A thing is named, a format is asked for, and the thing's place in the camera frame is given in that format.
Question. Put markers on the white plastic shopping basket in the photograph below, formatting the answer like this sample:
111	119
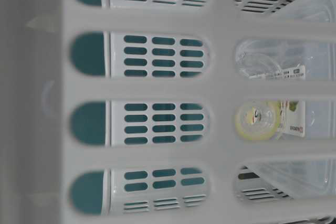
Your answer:
40	88

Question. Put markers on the clear tape dispenser with tape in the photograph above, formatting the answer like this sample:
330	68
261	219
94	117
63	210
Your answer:
258	121

